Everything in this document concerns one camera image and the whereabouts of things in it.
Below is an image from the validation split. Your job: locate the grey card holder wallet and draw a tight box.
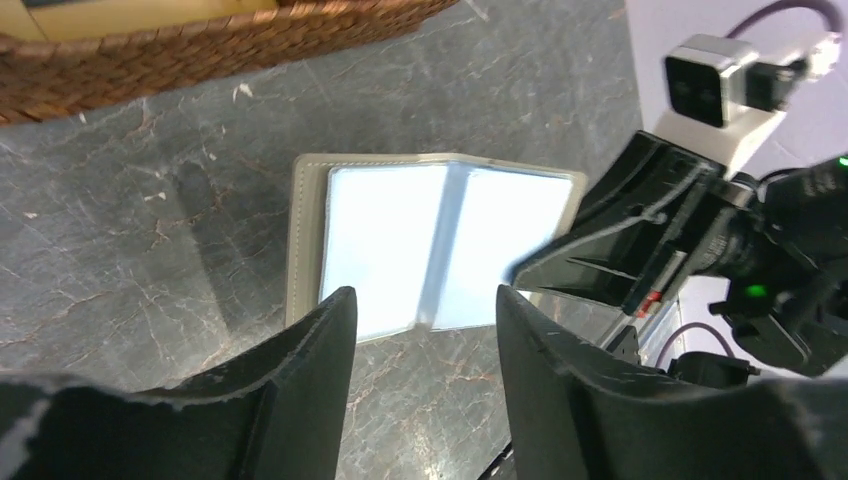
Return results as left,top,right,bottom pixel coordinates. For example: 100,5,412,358
285,153,587,343

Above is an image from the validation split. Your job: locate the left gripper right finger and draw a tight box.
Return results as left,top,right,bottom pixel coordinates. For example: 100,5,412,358
496,285,847,479

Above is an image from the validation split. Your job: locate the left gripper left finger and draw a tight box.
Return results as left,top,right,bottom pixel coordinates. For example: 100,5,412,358
1,287,357,479

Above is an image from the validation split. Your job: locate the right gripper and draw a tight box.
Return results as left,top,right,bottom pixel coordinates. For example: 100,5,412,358
510,130,847,377

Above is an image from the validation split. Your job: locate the brown wicker divided basket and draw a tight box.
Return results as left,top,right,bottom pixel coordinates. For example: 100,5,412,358
1,1,447,126

